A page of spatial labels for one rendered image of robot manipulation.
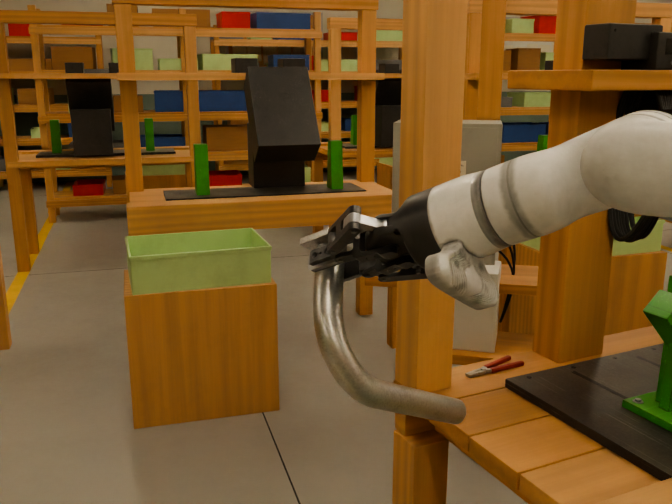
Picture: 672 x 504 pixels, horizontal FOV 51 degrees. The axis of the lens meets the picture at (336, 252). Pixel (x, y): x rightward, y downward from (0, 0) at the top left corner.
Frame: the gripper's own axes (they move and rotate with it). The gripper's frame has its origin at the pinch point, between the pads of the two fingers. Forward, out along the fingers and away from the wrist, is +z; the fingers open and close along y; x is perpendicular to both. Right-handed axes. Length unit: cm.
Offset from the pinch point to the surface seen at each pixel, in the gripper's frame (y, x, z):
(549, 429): -78, 0, 15
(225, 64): -301, -488, 455
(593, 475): -71, 10, 5
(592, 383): -95, -13, 13
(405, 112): -42, -56, 22
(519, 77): -64, -72, 8
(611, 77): -64, -61, -11
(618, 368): -105, -18, 10
